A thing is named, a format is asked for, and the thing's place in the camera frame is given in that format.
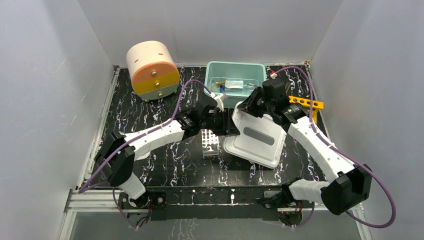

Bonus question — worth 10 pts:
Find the small clear plastic bag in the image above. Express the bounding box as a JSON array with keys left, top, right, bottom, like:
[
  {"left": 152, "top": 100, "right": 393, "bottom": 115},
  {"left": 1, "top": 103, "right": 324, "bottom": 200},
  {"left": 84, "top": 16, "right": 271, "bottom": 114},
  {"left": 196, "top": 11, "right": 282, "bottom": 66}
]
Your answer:
[{"left": 225, "top": 79, "right": 244, "bottom": 89}]

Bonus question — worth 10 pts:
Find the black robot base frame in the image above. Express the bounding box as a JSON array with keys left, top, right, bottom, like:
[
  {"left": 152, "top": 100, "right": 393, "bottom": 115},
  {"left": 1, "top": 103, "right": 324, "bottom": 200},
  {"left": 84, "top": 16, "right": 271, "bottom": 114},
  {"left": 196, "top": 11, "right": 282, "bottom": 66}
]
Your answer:
[{"left": 117, "top": 186, "right": 312, "bottom": 222}]

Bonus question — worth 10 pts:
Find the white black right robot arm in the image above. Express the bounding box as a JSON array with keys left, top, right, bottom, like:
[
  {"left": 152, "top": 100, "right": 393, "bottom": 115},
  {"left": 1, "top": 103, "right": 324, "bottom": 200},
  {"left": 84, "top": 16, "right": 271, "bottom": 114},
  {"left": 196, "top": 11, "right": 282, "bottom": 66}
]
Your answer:
[{"left": 234, "top": 79, "right": 372, "bottom": 216}]

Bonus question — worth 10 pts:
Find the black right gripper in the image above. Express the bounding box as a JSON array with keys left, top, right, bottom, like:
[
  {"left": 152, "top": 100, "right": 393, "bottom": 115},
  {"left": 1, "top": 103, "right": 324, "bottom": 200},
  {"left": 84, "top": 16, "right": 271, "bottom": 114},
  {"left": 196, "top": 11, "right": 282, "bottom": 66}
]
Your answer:
[{"left": 237, "top": 86, "right": 274, "bottom": 119}]

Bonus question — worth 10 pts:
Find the teal plastic bin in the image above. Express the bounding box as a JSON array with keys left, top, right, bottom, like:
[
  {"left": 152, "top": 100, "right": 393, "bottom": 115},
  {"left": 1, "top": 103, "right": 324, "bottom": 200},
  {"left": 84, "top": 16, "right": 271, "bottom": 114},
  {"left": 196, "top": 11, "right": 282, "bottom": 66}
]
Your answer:
[{"left": 204, "top": 61, "right": 267, "bottom": 109}]

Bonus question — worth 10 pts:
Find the tan rubber tubing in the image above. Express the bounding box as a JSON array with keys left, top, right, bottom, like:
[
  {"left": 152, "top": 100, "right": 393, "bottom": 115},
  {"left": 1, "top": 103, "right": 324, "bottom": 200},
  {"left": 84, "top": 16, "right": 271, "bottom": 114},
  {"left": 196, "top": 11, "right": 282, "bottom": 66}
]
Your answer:
[{"left": 210, "top": 80, "right": 226, "bottom": 93}]

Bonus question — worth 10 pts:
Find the cream orange cylindrical centrifuge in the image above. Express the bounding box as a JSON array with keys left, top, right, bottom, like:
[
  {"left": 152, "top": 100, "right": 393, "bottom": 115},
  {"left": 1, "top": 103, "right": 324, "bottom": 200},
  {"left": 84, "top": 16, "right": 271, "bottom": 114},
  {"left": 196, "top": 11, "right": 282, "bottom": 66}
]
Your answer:
[{"left": 126, "top": 40, "right": 180, "bottom": 102}]

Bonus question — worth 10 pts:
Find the clear well plate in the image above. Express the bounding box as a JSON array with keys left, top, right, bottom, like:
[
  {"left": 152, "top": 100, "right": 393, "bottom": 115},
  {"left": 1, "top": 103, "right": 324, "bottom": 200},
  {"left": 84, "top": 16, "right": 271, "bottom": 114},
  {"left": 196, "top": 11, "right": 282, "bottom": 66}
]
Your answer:
[{"left": 201, "top": 129, "right": 220, "bottom": 159}]

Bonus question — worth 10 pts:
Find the yellow test tube rack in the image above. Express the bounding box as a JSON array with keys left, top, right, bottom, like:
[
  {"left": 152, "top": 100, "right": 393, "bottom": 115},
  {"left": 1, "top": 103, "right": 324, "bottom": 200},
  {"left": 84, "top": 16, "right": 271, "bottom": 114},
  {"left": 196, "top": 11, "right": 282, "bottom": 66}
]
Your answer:
[{"left": 288, "top": 95, "right": 324, "bottom": 124}]

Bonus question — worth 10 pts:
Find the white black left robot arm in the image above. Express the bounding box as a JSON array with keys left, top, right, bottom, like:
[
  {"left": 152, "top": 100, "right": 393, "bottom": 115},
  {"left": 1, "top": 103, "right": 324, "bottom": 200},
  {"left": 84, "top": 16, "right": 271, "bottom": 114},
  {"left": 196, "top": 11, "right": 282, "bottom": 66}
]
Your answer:
[{"left": 94, "top": 97, "right": 240, "bottom": 208}]

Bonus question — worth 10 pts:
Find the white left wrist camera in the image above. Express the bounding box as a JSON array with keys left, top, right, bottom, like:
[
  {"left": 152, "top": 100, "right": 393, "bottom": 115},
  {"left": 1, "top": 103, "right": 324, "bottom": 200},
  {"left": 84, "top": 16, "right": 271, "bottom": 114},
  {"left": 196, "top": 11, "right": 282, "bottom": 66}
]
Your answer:
[{"left": 210, "top": 93, "right": 228, "bottom": 112}]

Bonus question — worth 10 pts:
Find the white bin lid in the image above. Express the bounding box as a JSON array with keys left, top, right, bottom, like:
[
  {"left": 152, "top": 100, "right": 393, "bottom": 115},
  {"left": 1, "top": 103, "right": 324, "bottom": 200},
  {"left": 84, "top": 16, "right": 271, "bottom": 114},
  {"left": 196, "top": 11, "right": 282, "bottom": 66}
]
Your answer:
[{"left": 223, "top": 102, "right": 287, "bottom": 169}]

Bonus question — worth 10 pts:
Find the blue packaged syringe blister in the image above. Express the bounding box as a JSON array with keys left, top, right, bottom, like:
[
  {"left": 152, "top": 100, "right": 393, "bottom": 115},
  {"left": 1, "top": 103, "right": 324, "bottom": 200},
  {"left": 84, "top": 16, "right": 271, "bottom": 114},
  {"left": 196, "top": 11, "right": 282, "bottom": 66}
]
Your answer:
[{"left": 134, "top": 151, "right": 151, "bottom": 161}]

